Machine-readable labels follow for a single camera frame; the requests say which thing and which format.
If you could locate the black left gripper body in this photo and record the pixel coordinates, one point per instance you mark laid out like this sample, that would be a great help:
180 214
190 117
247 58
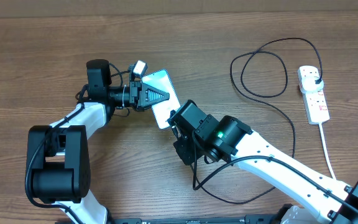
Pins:
134 94

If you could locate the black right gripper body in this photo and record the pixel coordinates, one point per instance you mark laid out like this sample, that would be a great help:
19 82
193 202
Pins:
191 151

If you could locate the blue Samsung Galaxy smartphone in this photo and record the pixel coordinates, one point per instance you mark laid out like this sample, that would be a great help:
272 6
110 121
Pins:
161 80

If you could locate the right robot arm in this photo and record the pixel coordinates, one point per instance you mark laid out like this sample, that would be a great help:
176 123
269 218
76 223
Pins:
322 199

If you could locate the white charger plug adapter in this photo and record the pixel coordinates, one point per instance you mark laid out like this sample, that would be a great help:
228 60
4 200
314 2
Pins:
311 85

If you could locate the white power extension strip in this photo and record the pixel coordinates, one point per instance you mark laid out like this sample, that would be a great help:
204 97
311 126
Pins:
315 103

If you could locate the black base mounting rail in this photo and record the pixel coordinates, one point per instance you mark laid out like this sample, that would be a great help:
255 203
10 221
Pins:
247 219

